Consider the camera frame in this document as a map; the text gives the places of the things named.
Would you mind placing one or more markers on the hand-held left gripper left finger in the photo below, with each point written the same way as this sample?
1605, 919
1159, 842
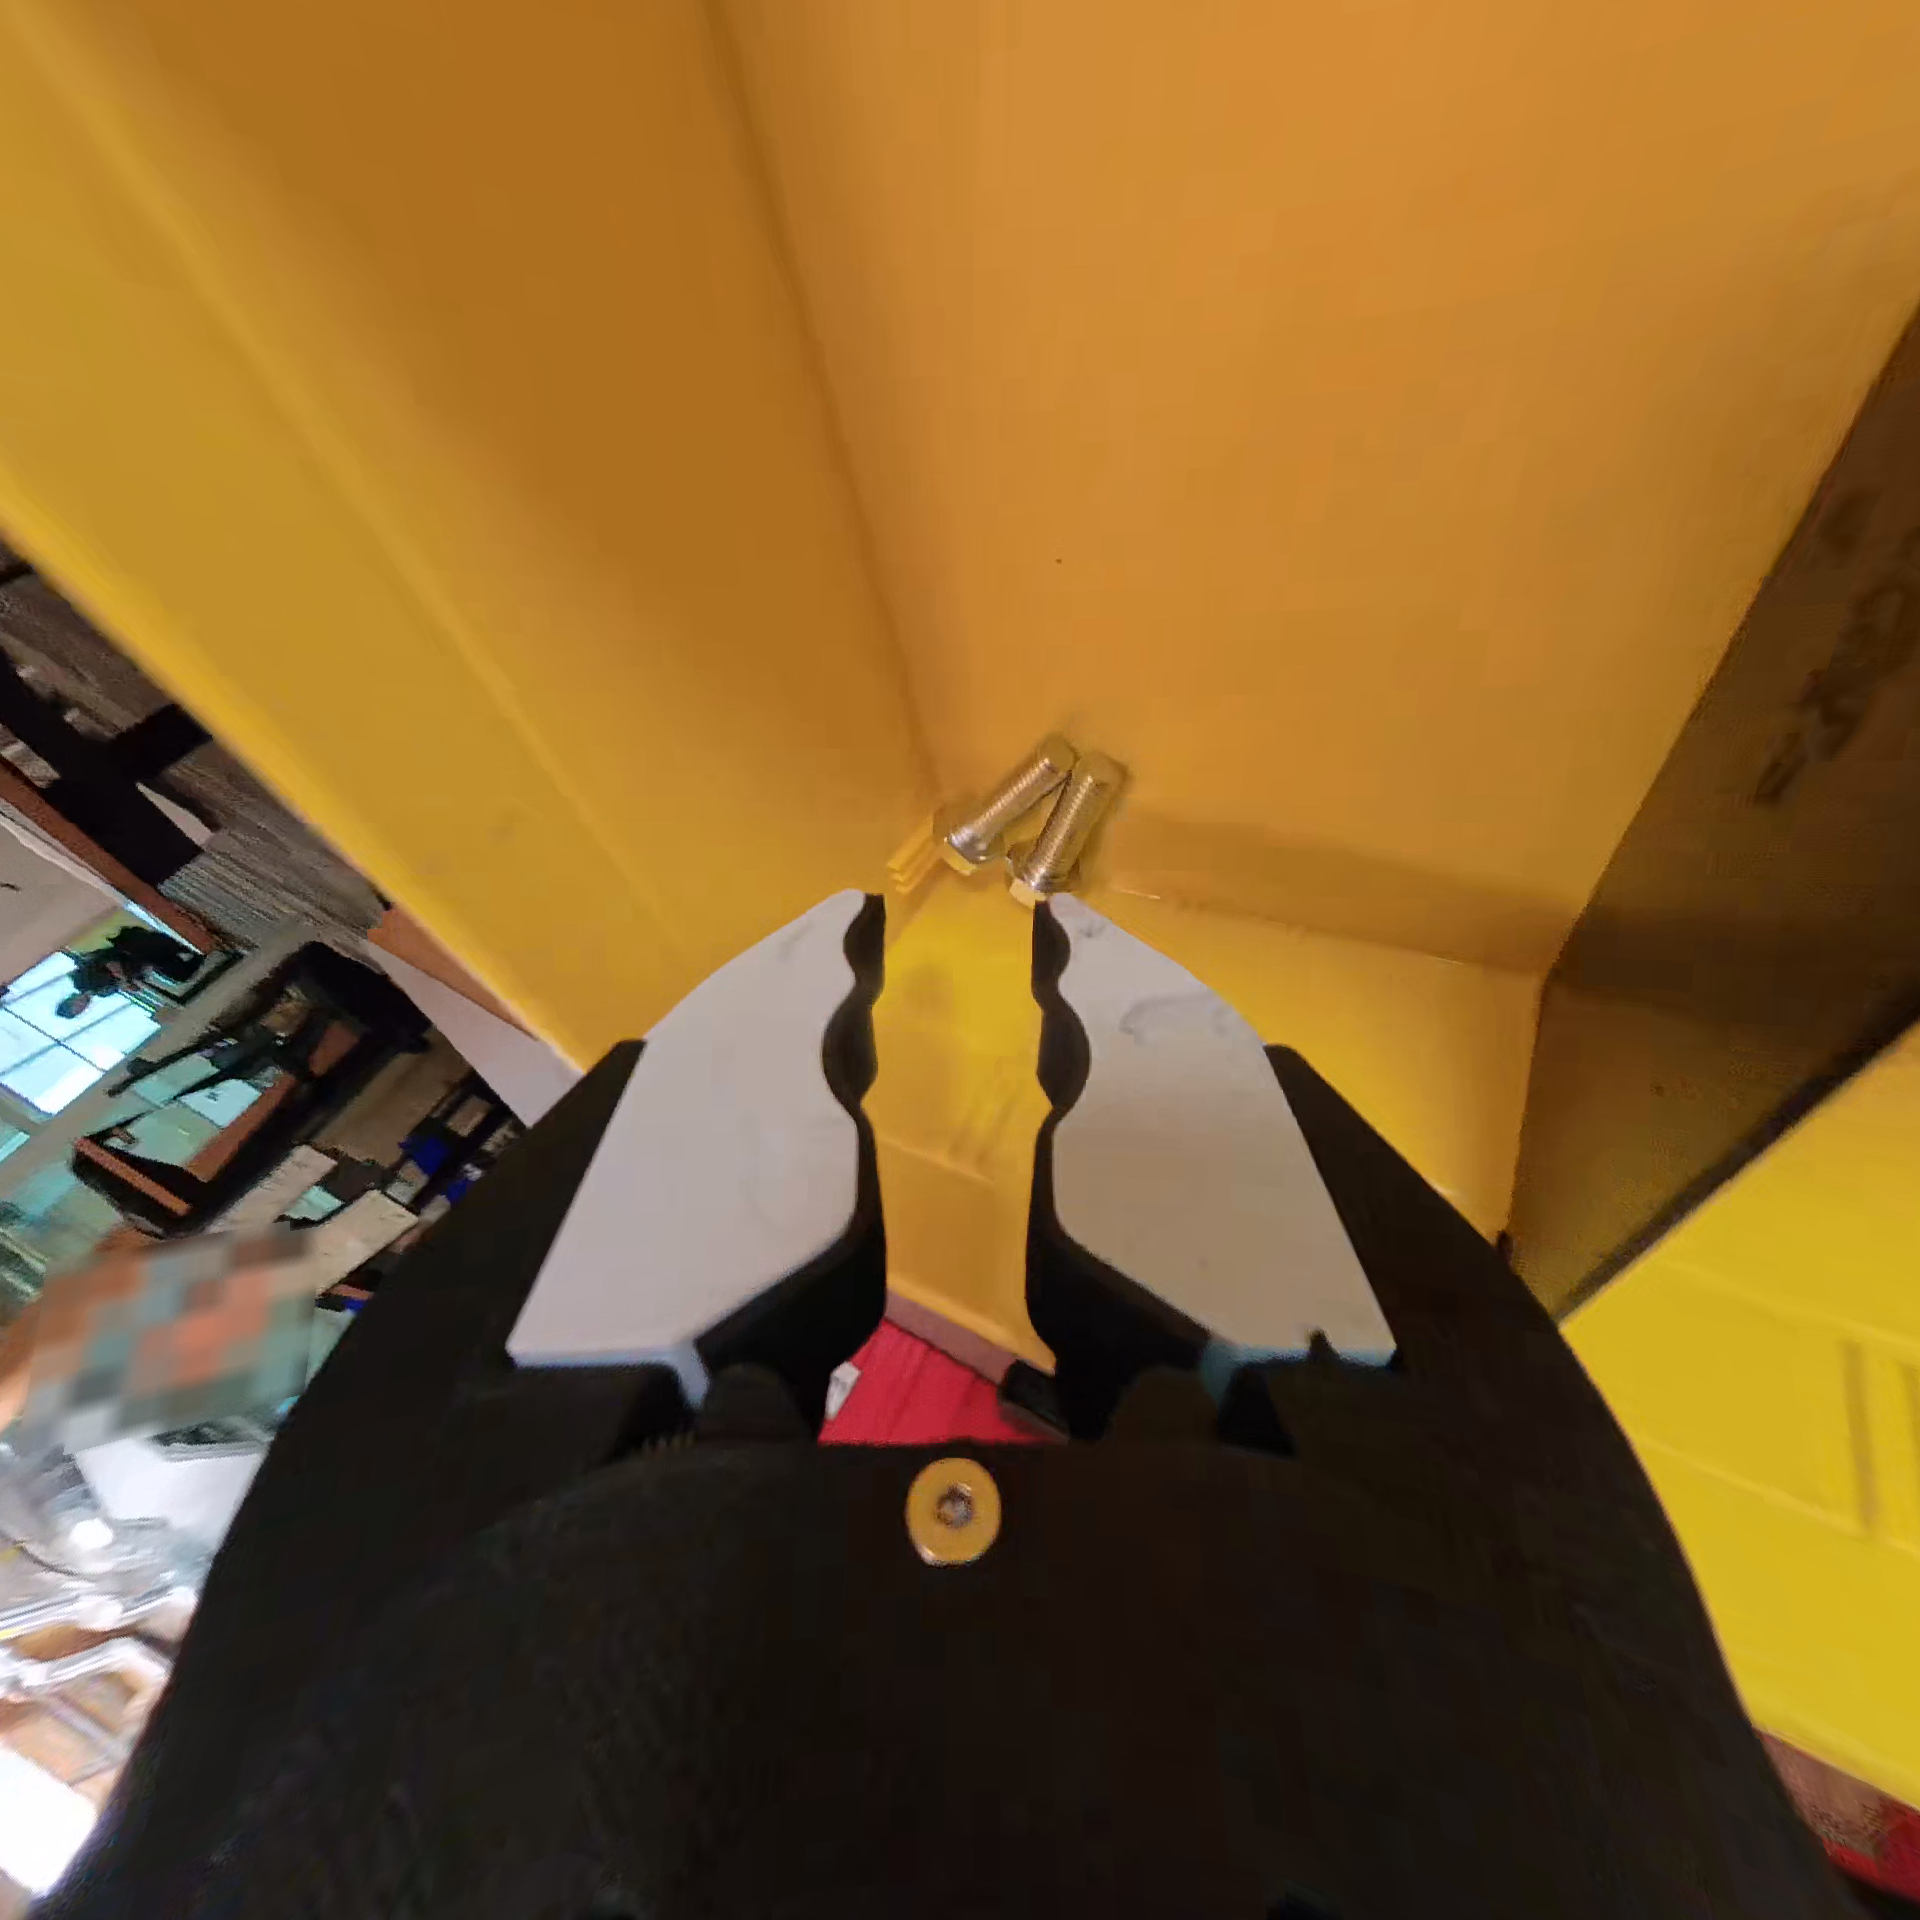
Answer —
704, 1184

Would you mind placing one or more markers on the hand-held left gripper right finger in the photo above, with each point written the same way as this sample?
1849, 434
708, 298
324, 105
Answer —
1200, 1200

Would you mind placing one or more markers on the silver hex bolt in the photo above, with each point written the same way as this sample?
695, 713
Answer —
998, 810
1068, 833

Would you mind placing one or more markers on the yellow storage bin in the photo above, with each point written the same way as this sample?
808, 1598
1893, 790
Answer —
1200, 376

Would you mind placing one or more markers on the red bag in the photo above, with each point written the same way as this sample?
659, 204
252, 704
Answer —
902, 1389

